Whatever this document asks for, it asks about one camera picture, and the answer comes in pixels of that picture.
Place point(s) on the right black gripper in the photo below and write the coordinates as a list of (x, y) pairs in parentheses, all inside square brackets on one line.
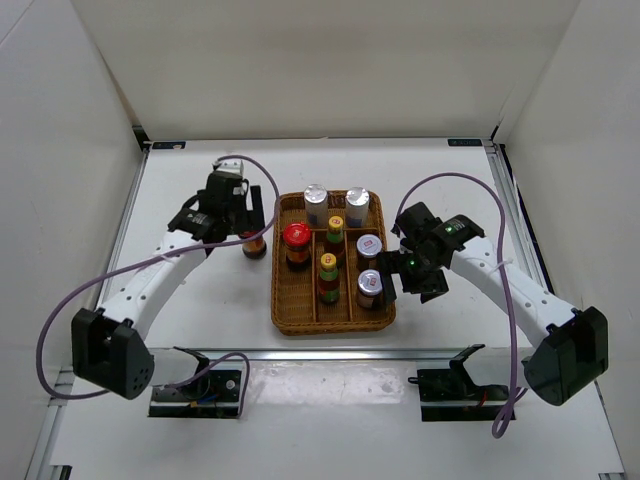
[(390, 262)]

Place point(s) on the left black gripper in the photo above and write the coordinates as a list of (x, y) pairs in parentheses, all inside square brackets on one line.
[(249, 221)]

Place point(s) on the dark spice jar white lid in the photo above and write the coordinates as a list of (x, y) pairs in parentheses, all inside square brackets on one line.
[(368, 247)]

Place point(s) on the pink spice jar white lid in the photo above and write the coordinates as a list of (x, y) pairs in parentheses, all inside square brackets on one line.
[(369, 290)]

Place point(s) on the red cap sauce jar front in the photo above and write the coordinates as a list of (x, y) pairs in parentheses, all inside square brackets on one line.
[(255, 249)]

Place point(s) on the red cap sauce jar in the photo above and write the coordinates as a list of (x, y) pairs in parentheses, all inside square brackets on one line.
[(255, 249), (297, 238)]

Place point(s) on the yellow cap sauce bottle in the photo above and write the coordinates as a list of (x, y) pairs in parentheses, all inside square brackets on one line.
[(328, 282), (334, 242)]

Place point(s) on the yellow cap sauce bottle front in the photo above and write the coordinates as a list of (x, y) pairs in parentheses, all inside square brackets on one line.
[(328, 282)]

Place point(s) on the silver cap white shaker front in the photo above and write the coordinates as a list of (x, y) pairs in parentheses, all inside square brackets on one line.
[(315, 198)]

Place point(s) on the silver cap white shaker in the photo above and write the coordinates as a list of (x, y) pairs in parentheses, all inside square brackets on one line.
[(315, 198), (357, 201)]

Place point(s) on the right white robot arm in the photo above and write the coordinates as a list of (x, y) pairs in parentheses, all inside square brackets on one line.
[(570, 346)]

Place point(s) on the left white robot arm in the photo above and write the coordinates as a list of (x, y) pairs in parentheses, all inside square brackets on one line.
[(108, 343)]

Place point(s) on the woven wicker divided tray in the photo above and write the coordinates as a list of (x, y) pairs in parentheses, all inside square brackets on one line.
[(296, 309)]

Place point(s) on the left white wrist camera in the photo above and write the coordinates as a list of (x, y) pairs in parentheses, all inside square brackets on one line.
[(233, 168)]

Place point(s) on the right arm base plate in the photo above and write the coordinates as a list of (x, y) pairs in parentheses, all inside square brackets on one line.
[(445, 398)]

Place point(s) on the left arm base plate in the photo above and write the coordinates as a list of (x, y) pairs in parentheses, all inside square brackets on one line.
[(219, 394)]

